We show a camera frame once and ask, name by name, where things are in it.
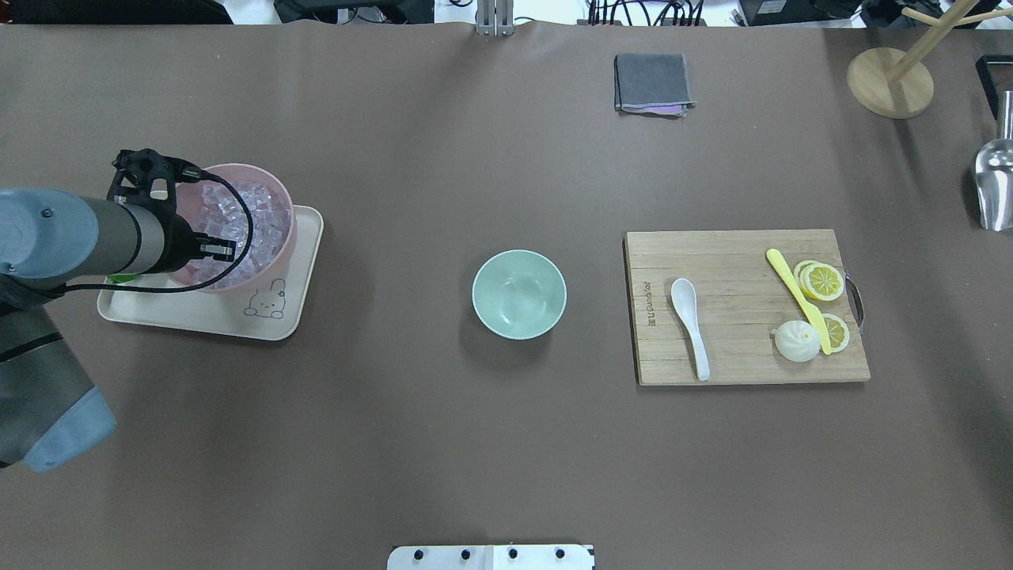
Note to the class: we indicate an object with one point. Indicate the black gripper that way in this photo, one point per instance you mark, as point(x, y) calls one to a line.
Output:
point(173, 241)

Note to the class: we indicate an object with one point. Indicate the grey folded cloth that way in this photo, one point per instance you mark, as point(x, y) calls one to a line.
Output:
point(652, 84)

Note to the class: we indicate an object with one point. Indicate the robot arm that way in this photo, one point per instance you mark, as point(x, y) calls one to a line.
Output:
point(51, 411)

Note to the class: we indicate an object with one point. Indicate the yellow plastic knife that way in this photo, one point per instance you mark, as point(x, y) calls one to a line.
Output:
point(810, 311)

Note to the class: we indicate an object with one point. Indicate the wooden mug tree stand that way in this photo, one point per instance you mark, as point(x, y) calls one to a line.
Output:
point(896, 84)

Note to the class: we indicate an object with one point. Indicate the bamboo cutting board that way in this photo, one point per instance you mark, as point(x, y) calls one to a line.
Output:
point(740, 302)

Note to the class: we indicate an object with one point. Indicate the lemon slice stack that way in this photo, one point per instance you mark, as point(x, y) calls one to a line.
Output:
point(819, 281)

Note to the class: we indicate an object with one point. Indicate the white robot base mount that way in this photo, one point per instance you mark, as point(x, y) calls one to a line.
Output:
point(503, 556)

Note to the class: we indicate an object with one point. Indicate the beige rabbit tray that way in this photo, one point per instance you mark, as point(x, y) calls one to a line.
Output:
point(269, 309)

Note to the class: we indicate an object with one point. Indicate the mint green bowl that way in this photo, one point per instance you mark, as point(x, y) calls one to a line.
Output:
point(519, 294)

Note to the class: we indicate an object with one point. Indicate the single lemon slice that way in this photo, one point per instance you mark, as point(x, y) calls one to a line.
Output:
point(838, 332)

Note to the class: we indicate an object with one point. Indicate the aluminium frame post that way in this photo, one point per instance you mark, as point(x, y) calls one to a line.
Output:
point(494, 18)

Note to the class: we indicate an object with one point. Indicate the white ceramic spoon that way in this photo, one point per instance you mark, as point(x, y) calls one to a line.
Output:
point(684, 299)

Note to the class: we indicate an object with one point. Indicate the metal ice scoop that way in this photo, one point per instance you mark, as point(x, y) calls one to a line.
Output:
point(993, 173)

